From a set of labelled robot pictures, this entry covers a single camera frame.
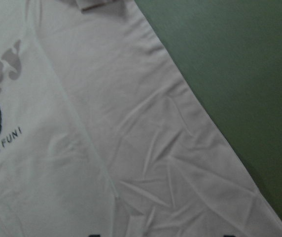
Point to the pink Snoopy t-shirt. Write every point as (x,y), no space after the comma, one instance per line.
(101,136)

